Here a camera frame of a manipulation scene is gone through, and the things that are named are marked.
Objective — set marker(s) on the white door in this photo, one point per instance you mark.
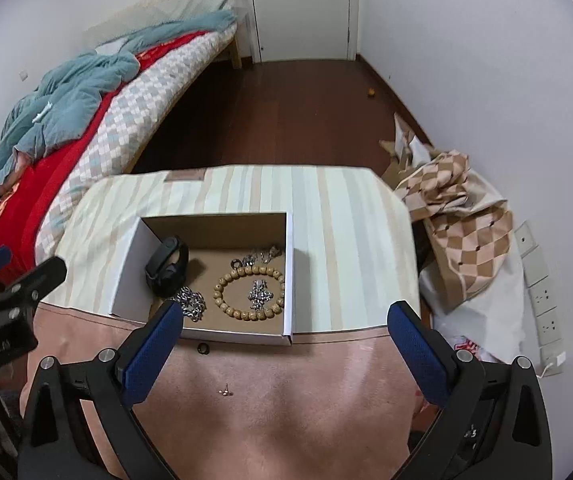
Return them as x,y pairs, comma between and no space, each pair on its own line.
301,10

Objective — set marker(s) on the white power strip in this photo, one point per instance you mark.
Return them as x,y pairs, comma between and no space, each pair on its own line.
541,295

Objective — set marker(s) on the brown checked cloth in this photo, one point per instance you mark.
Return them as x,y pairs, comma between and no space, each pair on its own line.
466,240

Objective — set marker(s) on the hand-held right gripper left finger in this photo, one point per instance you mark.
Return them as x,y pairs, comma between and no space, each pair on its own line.
151,355

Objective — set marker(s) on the black smart band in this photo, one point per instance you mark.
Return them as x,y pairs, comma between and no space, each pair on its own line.
164,280

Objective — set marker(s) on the small silver earring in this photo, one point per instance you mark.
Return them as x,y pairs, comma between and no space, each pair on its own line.
225,390

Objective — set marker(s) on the white cardboard box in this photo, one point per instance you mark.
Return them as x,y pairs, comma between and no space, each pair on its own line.
131,285

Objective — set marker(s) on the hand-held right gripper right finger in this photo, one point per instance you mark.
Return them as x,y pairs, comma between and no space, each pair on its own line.
419,355

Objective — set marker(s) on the torn cardboard pieces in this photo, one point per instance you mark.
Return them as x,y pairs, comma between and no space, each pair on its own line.
401,145

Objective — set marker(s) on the striped and pink tablecloth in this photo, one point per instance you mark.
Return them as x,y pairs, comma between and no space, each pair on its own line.
266,410

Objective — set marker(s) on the white charger plug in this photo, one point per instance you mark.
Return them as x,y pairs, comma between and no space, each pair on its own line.
556,360

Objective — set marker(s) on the teal quilt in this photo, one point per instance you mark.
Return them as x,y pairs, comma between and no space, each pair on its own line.
76,90

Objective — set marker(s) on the red and white plastic bag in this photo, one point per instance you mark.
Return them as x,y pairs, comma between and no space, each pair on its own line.
469,347

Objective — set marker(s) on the white paper scrap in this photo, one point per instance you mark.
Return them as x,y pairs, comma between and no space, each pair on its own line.
41,112

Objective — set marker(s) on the checkered mattress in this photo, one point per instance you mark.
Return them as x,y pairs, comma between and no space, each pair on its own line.
141,105

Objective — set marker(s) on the bed with red blanket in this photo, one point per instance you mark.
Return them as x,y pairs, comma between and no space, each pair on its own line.
26,195

